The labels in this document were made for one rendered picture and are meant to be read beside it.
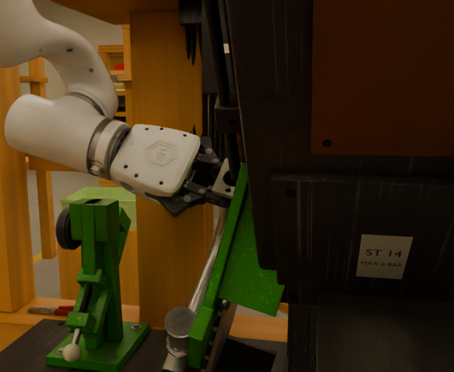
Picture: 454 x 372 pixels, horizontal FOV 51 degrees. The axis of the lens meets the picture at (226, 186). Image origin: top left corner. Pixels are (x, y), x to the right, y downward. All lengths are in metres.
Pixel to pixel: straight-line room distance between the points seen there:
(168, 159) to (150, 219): 0.33
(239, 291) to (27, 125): 0.36
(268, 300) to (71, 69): 0.43
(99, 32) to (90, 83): 10.72
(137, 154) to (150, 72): 0.31
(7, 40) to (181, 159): 0.25
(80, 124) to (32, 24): 0.14
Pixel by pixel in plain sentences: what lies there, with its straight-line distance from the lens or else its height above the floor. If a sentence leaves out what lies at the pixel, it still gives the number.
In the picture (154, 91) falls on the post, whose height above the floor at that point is 1.36.
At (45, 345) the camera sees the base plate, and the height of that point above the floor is 0.90.
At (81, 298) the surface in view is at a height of 1.00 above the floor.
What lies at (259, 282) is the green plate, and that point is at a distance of 0.54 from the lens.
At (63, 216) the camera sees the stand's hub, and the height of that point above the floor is 1.15.
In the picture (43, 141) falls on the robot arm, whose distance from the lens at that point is 0.68.
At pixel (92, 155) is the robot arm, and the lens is 0.65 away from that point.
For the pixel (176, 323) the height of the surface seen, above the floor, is 1.09.
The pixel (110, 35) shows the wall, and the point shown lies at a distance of 11.34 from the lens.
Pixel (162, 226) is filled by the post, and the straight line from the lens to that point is 0.94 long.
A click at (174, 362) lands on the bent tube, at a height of 1.01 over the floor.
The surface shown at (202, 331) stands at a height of 1.09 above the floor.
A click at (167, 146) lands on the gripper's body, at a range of 0.64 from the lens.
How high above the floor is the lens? 1.34
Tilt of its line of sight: 10 degrees down
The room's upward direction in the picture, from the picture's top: straight up
